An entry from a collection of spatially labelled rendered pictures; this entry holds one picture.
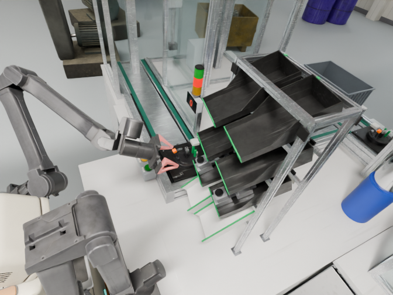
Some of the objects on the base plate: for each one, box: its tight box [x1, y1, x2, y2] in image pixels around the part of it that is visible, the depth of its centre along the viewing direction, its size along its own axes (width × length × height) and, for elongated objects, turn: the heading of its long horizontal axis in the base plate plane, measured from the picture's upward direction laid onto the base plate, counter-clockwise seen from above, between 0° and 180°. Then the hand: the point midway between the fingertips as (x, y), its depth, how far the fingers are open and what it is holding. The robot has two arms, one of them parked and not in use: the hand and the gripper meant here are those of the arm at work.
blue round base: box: [341, 171, 393, 223], centre depth 127 cm, size 16×16×27 cm
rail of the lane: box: [123, 94, 175, 204], centre depth 150 cm, size 6×89×11 cm, turn 19°
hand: (173, 155), depth 90 cm, fingers open, 9 cm apart
